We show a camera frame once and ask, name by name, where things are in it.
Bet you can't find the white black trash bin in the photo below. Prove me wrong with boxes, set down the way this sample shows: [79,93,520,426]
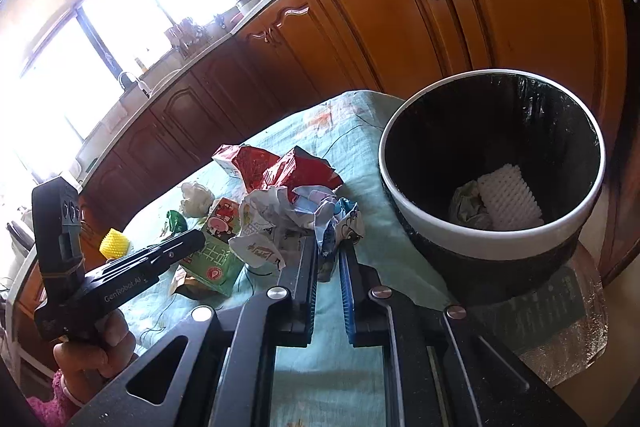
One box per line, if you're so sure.
[377,69,607,308]

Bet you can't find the red snack bag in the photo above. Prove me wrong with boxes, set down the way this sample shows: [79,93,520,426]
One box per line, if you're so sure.
[212,144,343,202]

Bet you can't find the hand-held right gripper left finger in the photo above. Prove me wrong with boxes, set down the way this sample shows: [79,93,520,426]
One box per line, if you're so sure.
[67,234,321,427]

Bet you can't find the green carton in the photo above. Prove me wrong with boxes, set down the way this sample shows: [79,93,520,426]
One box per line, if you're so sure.
[172,232,246,299]

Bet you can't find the small green wrapper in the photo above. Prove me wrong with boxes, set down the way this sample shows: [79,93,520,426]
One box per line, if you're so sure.
[164,209,190,235]

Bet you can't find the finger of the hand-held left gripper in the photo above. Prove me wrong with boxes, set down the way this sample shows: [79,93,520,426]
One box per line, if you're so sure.
[102,229,207,282]

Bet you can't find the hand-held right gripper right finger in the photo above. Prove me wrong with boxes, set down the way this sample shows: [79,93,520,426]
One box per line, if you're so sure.
[336,239,588,427]

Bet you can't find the kitchen window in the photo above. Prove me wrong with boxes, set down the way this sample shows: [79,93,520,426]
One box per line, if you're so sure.
[0,0,236,188]

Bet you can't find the person's left hand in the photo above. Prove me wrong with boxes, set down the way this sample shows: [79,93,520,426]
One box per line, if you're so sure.
[52,307,138,408]

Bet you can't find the white printed wrapper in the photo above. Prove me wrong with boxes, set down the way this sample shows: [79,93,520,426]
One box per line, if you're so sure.
[237,187,321,278]

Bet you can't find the utensil rack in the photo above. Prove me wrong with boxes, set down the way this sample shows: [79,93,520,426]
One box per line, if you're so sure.
[165,19,211,58]

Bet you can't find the floral teal tablecloth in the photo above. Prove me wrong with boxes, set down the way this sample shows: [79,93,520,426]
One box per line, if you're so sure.
[117,89,466,427]

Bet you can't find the red white small carton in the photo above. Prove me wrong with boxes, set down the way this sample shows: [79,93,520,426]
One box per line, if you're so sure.
[202,198,243,243]

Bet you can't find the person's left forearm pink sleeve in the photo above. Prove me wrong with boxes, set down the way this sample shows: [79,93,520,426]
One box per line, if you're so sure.
[25,369,83,427]

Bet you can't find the wooden base cabinets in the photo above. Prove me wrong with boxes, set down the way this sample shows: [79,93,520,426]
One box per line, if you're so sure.
[15,0,628,288]

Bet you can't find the blue white wrapper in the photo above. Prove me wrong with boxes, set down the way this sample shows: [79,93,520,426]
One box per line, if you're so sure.
[292,187,361,258]

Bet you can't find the yellow foam fruit net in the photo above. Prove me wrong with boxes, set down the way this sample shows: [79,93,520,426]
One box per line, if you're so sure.
[99,229,132,258]

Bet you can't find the sink faucet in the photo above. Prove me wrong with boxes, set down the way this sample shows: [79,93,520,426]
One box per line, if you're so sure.
[119,71,151,98]

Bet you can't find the white foam fruit net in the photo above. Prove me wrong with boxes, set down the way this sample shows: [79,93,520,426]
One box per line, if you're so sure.
[477,163,546,230]
[179,181,216,218]

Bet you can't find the plastic covered stool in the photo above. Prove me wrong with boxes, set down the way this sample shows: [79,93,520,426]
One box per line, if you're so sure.
[470,247,608,390]

